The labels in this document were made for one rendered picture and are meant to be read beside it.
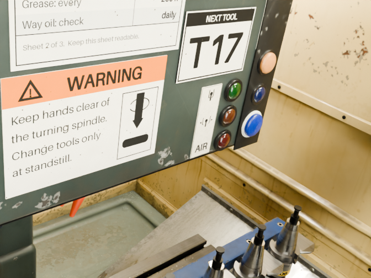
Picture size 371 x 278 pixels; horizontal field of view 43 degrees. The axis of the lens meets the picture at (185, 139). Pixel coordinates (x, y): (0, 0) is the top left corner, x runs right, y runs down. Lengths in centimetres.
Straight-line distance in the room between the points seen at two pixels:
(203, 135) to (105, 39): 19
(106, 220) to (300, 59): 107
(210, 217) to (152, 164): 122
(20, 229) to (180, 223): 58
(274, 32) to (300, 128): 90
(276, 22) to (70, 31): 25
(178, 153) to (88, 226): 149
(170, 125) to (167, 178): 147
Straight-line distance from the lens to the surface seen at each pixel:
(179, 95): 47
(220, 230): 167
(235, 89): 52
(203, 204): 174
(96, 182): 45
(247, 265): 91
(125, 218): 203
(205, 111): 51
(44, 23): 36
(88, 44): 38
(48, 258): 184
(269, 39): 55
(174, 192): 193
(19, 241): 143
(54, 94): 38
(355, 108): 132
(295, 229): 97
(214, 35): 47
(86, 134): 42
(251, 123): 57
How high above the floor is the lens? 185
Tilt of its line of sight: 28 degrees down
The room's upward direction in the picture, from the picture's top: 10 degrees clockwise
